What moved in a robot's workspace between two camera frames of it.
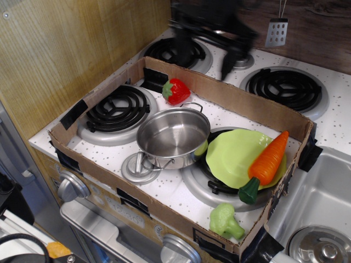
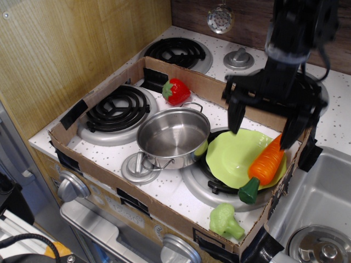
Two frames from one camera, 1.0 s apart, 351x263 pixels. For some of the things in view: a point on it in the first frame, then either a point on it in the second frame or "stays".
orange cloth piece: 55,249 stays
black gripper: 222,21 -> 279,81
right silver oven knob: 175,251 stays
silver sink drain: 320,244 stays
